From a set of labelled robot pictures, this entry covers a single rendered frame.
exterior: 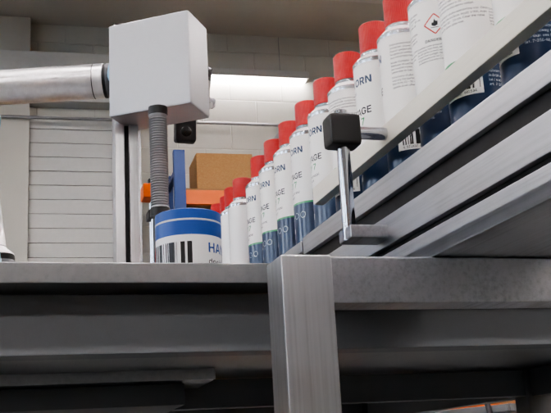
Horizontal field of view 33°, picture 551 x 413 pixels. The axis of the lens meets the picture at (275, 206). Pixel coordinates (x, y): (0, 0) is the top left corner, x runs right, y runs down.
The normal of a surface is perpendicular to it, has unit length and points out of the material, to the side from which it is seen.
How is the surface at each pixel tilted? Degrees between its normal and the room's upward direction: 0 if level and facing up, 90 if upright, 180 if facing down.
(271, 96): 90
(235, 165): 90
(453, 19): 90
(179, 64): 90
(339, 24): 180
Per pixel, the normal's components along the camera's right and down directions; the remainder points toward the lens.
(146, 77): -0.32, -0.23
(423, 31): -0.71, -0.14
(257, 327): 0.28, -0.26
